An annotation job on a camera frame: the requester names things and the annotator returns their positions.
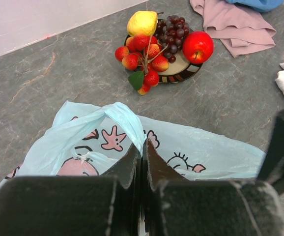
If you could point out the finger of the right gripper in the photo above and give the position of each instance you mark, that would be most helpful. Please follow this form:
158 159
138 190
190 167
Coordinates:
272 169

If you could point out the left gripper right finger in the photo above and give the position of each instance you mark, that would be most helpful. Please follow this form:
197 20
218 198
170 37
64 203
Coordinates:
175 206

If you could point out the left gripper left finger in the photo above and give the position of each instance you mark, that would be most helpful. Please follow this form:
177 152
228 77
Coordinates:
105 205

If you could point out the light blue plastic bag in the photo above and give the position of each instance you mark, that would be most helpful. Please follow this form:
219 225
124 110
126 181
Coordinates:
86 140

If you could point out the red apple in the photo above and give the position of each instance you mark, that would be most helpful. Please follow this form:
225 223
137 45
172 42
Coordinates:
198 47

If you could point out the purple grape bunch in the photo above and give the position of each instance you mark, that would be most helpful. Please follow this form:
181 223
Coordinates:
171 33

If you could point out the black round plate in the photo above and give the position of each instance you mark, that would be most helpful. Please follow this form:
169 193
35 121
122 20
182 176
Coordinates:
178 71

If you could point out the mauve pink cloth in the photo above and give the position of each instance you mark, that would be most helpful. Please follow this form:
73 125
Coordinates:
241 29

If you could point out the red lychee bunch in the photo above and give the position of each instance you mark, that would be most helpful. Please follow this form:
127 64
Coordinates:
145 58

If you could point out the blue cloth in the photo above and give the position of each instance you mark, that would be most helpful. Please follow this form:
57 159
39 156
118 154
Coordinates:
258 5

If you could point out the yellow pear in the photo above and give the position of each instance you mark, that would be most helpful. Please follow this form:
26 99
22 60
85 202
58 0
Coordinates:
142 22

